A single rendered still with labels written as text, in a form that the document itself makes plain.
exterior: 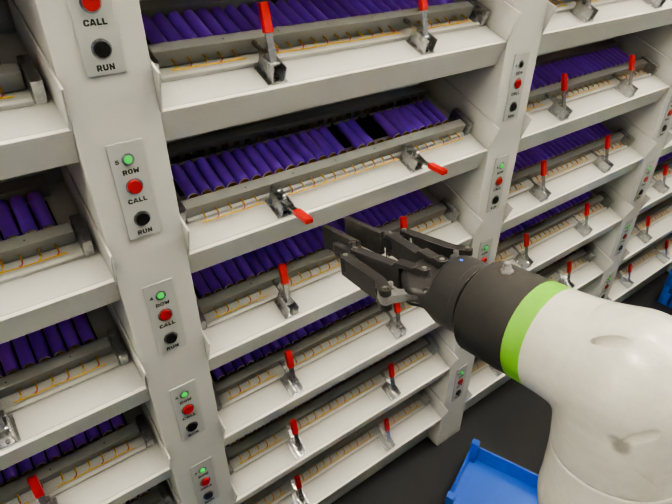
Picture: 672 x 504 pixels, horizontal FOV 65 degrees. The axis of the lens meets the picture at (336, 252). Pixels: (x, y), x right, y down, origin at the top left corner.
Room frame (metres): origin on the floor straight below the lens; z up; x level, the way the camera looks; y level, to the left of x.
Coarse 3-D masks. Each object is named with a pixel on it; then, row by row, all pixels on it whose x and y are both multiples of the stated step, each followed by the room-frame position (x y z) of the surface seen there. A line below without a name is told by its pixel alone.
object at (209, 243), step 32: (448, 96) 1.03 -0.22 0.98; (224, 128) 0.80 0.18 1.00; (480, 128) 0.95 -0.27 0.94; (192, 160) 0.75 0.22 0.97; (448, 160) 0.88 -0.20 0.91; (480, 160) 0.94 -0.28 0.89; (288, 192) 0.73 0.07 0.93; (320, 192) 0.74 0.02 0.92; (352, 192) 0.75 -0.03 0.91; (384, 192) 0.79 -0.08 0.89; (192, 224) 0.63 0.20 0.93; (224, 224) 0.64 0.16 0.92; (256, 224) 0.65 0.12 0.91; (288, 224) 0.68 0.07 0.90; (320, 224) 0.72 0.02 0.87; (192, 256) 0.58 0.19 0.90; (224, 256) 0.62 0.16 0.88
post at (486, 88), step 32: (512, 0) 0.94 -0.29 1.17; (544, 0) 0.98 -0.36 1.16; (512, 32) 0.94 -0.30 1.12; (512, 64) 0.95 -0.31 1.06; (480, 96) 0.97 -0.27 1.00; (512, 128) 0.97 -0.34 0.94; (512, 160) 0.98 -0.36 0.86; (480, 192) 0.94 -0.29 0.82; (448, 384) 0.94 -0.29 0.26; (448, 416) 0.95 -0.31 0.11
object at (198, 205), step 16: (432, 128) 0.92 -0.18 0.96; (448, 128) 0.93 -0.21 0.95; (384, 144) 0.85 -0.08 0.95; (400, 144) 0.86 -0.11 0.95; (416, 144) 0.89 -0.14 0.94; (320, 160) 0.78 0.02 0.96; (336, 160) 0.79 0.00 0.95; (352, 160) 0.80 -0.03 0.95; (368, 160) 0.82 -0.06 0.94; (272, 176) 0.72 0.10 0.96; (288, 176) 0.73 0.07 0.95; (304, 176) 0.74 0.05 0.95; (320, 176) 0.77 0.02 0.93; (224, 192) 0.67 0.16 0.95; (240, 192) 0.68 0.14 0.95; (256, 192) 0.69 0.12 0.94; (192, 208) 0.63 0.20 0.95; (208, 208) 0.65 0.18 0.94
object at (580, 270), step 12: (576, 252) 1.38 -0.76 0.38; (588, 252) 1.38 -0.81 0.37; (600, 252) 1.37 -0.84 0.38; (552, 264) 1.31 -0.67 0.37; (564, 264) 1.32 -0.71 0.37; (576, 264) 1.36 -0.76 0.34; (588, 264) 1.37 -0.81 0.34; (600, 264) 1.36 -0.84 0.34; (552, 276) 1.29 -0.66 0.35; (564, 276) 1.27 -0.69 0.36; (576, 276) 1.31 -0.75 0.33; (588, 276) 1.32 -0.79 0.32; (576, 288) 1.26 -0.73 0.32
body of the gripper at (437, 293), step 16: (464, 256) 0.42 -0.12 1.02; (432, 272) 0.43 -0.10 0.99; (448, 272) 0.40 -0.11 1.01; (464, 272) 0.39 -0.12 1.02; (416, 288) 0.41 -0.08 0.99; (432, 288) 0.39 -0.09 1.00; (448, 288) 0.38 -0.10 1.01; (464, 288) 0.38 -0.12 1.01; (416, 304) 0.40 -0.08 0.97; (432, 304) 0.39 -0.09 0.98; (448, 304) 0.37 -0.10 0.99; (448, 320) 0.37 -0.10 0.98
